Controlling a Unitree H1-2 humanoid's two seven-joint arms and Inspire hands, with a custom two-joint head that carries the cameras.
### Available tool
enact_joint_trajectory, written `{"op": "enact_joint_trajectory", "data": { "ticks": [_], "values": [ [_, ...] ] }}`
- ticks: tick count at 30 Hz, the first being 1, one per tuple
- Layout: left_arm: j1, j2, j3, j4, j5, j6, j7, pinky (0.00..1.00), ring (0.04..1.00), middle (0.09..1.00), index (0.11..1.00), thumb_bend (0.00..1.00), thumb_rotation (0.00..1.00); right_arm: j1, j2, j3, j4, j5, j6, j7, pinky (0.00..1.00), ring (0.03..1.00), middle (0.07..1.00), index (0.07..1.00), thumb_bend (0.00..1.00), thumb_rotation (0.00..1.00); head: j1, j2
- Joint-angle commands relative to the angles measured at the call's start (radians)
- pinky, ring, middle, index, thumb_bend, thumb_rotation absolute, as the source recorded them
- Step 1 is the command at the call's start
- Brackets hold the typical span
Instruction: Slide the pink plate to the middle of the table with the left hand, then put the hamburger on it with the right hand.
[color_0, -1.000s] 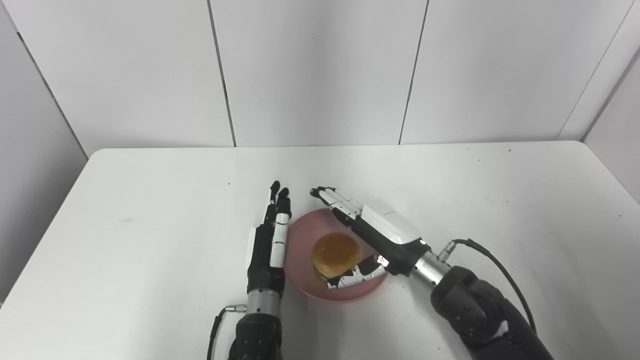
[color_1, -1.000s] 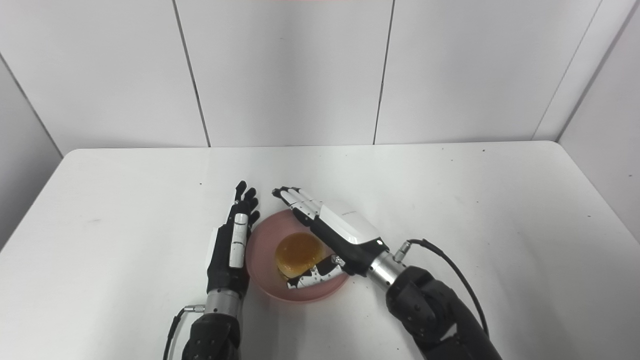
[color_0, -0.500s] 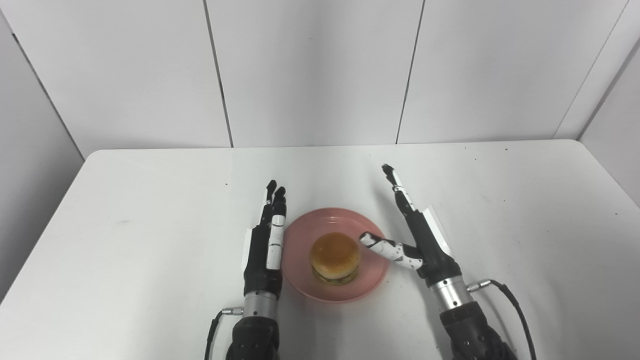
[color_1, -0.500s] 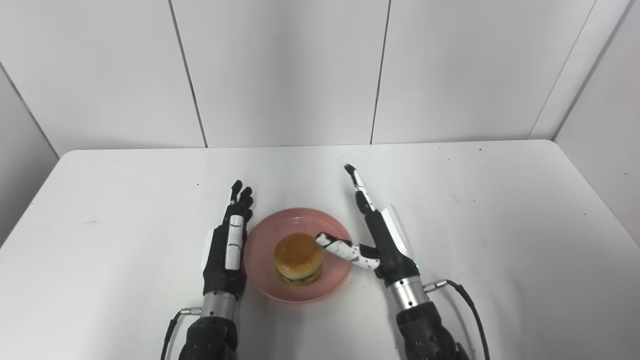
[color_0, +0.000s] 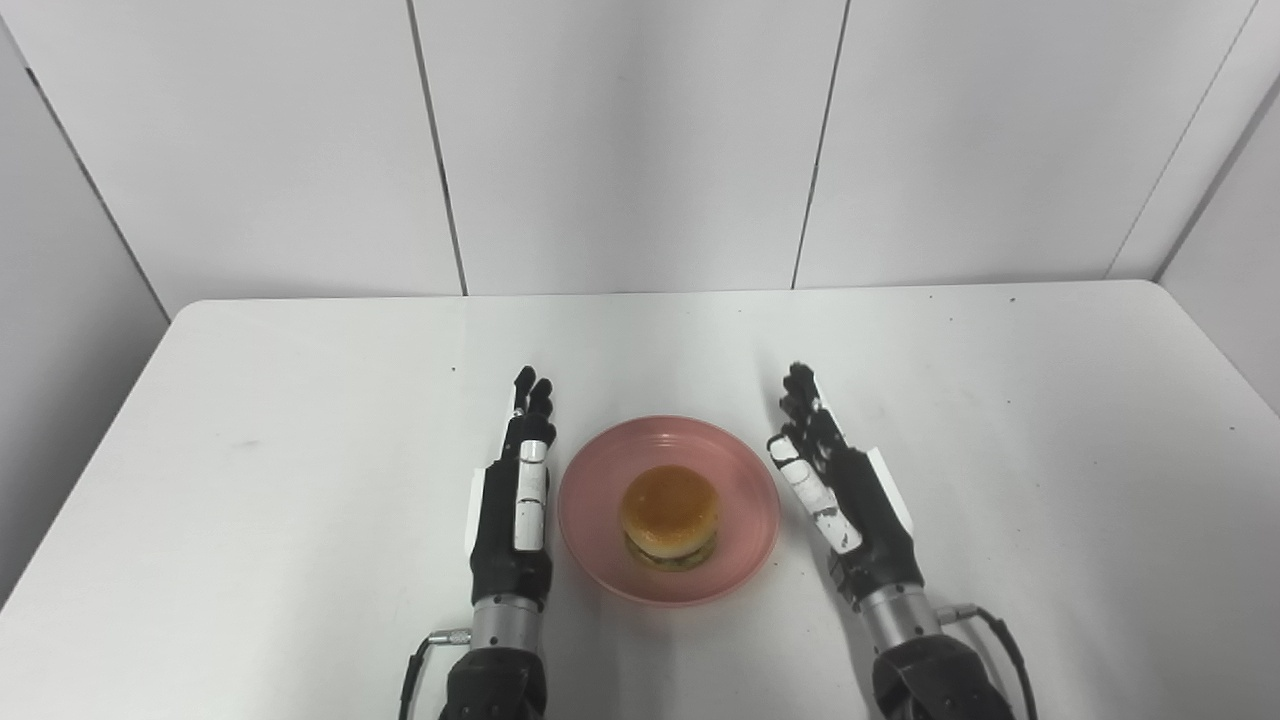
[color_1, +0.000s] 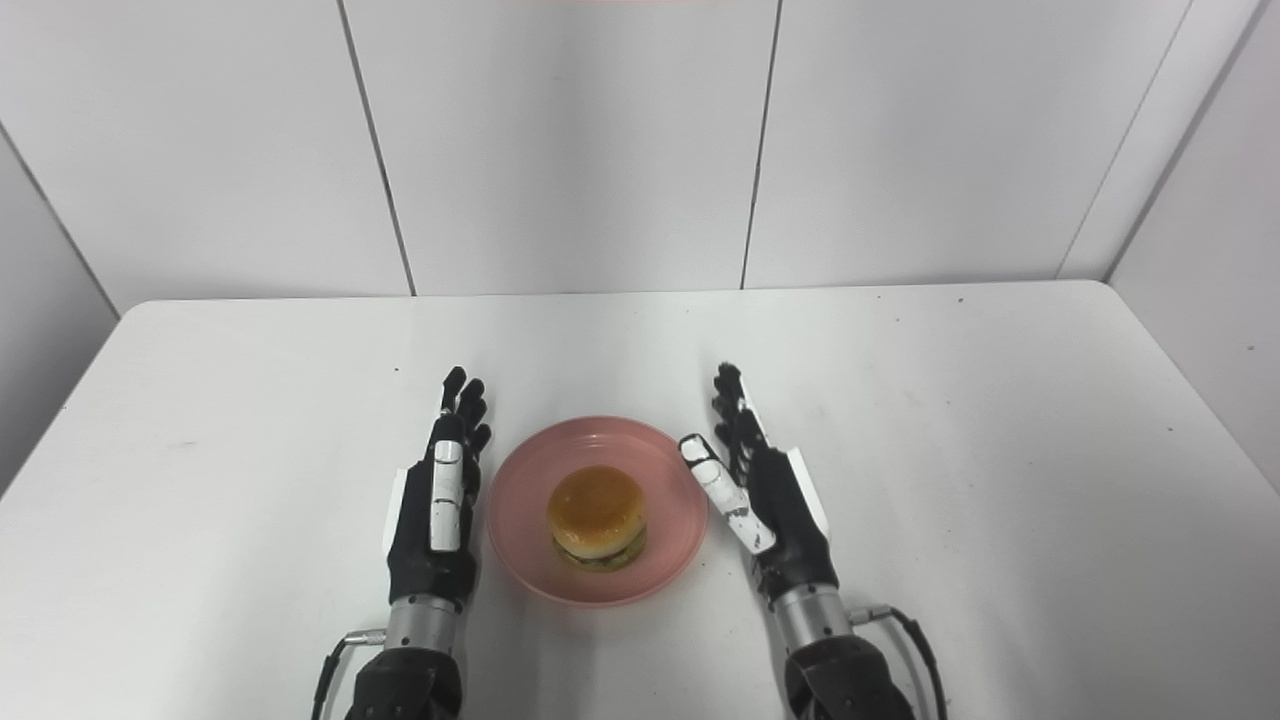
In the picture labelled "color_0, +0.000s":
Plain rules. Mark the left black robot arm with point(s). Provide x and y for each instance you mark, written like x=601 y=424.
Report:
x=500 y=665

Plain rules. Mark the toy hamburger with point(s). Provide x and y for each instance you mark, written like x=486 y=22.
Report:
x=669 y=515

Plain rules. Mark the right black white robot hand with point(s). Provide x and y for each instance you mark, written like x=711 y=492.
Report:
x=850 y=500

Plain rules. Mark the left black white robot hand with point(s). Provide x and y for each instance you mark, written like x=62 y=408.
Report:
x=512 y=520

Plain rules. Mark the pink round plate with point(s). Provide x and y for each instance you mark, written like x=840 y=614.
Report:
x=740 y=500

